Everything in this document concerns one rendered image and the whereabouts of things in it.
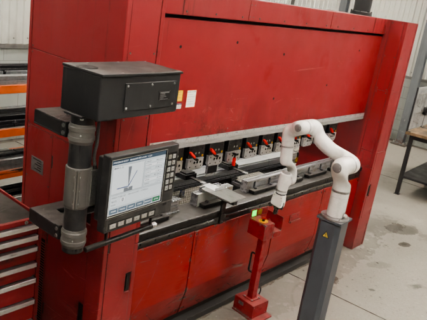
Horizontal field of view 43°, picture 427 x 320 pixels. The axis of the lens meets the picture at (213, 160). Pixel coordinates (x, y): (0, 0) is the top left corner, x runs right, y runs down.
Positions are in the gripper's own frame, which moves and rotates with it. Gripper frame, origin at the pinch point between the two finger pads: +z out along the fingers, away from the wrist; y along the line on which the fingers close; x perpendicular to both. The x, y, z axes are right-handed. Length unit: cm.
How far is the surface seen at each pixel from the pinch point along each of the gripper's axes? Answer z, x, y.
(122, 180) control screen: -67, -171, 34
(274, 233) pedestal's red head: 14.5, -2.7, 6.3
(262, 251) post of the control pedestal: 31.0, -6.7, 2.4
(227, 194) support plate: -14.4, -41.5, -13.7
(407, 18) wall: -122, 696, -301
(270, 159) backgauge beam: -8, 63, -63
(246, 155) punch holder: -33.1, -10.3, -31.4
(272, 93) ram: -79, 10, -37
